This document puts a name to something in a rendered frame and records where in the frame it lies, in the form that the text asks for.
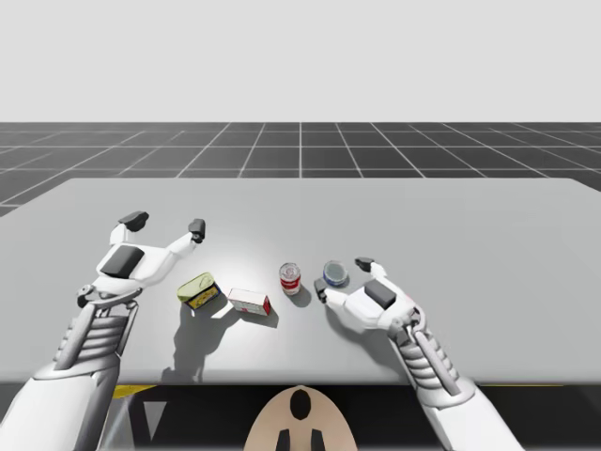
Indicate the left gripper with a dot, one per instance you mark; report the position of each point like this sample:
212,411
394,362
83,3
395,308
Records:
122,262

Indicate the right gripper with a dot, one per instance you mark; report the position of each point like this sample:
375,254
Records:
380,296

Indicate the blue flat can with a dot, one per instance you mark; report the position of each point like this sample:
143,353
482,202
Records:
335,273

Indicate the red and white carton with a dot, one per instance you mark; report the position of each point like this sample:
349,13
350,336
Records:
246,300

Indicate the red and white can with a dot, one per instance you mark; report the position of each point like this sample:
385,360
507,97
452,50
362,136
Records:
289,282

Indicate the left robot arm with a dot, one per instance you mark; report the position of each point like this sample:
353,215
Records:
84,338

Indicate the green and blue rectangular can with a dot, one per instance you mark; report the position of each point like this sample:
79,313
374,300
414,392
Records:
197,289

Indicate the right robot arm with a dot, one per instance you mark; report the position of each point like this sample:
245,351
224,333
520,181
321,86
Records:
432,362

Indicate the tan robot part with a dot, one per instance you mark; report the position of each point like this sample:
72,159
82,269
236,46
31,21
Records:
282,415

